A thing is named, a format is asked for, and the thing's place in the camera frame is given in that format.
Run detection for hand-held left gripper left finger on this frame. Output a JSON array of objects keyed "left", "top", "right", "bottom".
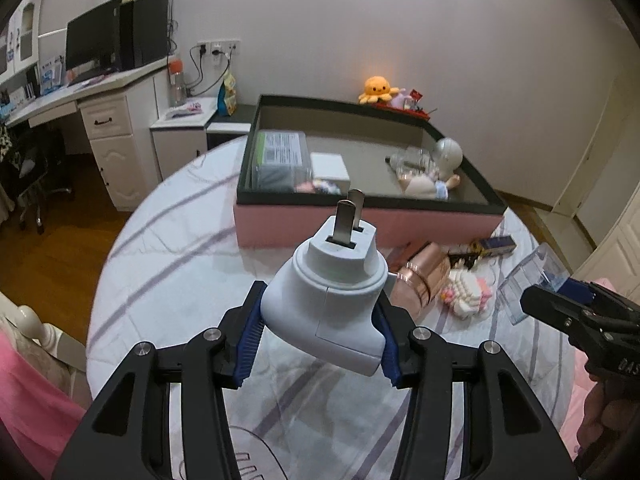
[{"left": 52, "top": 280, "right": 266, "bottom": 480}]

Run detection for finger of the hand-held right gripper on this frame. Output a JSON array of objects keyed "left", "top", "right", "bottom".
[
  {"left": 520, "top": 284, "right": 593, "bottom": 336},
  {"left": 559, "top": 277, "right": 640, "bottom": 313}
]

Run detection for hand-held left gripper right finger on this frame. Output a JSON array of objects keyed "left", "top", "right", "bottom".
[{"left": 372, "top": 305, "right": 576, "bottom": 480}]

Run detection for clear teal plastic container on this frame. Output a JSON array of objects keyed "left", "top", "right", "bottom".
[{"left": 497, "top": 244, "right": 571, "bottom": 323}]

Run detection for white adapter plug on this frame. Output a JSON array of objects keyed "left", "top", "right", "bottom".
[{"left": 260, "top": 189, "right": 388, "bottom": 377}]

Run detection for pink box with black rim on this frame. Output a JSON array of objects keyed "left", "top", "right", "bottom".
[{"left": 234, "top": 94, "right": 508, "bottom": 248}]

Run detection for small baby doll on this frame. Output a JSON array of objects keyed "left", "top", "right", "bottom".
[{"left": 404, "top": 172, "right": 462, "bottom": 201}]

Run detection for pink block toy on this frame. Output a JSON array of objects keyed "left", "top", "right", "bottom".
[{"left": 295, "top": 177, "right": 343, "bottom": 196}]

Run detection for white round bulb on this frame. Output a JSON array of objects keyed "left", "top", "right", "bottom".
[{"left": 431, "top": 137, "right": 463, "bottom": 181}]

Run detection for clear plastic box with label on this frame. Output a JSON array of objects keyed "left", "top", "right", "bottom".
[{"left": 252, "top": 130, "right": 313, "bottom": 192}]

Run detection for white charger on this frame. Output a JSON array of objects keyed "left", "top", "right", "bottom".
[{"left": 310, "top": 152, "right": 350, "bottom": 182}]

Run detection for person's right hand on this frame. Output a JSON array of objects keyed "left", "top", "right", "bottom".
[{"left": 575, "top": 374, "right": 640, "bottom": 456}]

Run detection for white panel door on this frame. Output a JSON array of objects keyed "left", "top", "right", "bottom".
[{"left": 575, "top": 205, "right": 640, "bottom": 291}]

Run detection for pink cloth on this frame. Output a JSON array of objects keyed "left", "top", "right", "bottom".
[{"left": 557, "top": 350, "right": 601, "bottom": 448}]

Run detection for small blue box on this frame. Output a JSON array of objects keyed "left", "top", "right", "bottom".
[{"left": 480, "top": 234, "right": 517, "bottom": 258}]

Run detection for pastel pink and white toy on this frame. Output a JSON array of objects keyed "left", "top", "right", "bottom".
[{"left": 440, "top": 270, "right": 496, "bottom": 320}]

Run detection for rose gold cup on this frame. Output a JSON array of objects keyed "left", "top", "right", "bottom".
[{"left": 387, "top": 241, "right": 451, "bottom": 318}]

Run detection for cream room door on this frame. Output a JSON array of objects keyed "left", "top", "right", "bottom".
[{"left": 552, "top": 65, "right": 640, "bottom": 221}]

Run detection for white nightstand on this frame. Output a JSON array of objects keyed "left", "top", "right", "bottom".
[{"left": 150, "top": 97, "right": 218, "bottom": 181}]

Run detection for white desk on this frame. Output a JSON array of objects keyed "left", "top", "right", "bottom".
[{"left": 5, "top": 57, "right": 176, "bottom": 212}]

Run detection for pink blanket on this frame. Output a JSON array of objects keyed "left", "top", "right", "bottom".
[{"left": 0, "top": 330, "right": 88, "bottom": 480}]

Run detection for red storage box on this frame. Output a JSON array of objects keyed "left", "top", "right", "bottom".
[{"left": 377, "top": 100, "right": 432, "bottom": 121}]

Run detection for blue and yellow snack bag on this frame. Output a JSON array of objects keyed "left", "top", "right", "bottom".
[{"left": 216, "top": 71, "right": 238, "bottom": 116}]

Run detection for orange octopus plush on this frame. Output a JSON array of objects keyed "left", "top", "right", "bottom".
[{"left": 358, "top": 76, "right": 401, "bottom": 106}]

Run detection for water bottle with orange cap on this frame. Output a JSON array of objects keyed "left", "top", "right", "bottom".
[{"left": 168, "top": 55, "right": 187, "bottom": 107}]

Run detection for black office chair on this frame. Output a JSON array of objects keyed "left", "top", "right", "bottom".
[{"left": 0, "top": 125, "right": 73, "bottom": 233}]

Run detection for black computer tower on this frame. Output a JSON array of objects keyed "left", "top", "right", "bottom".
[{"left": 120, "top": 0, "right": 170, "bottom": 72}]

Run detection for blue and white desk box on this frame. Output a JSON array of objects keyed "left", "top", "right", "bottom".
[{"left": 39, "top": 56, "right": 66, "bottom": 96}]

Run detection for black computer monitor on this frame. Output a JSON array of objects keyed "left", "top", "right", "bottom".
[{"left": 65, "top": 0, "right": 123, "bottom": 73}]

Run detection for white glass-door cabinet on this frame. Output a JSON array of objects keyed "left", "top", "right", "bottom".
[{"left": 0, "top": 0, "right": 41, "bottom": 86}]

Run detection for dark keychain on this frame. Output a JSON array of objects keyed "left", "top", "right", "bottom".
[{"left": 447, "top": 242, "right": 483, "bottom": 268}]

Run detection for white bed frame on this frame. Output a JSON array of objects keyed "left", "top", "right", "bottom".
[{"left": 0, "top": 290, "right": 93, "bottom": 401}]

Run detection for black power cable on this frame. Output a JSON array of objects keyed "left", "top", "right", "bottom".
[{"left": 187, "top": 45, "right": 207, "bottom": 97}]

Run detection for white wall socket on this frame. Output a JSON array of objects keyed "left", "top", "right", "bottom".
[{"left": 196, "top": 37, "right": 242, "bottom": 57}]

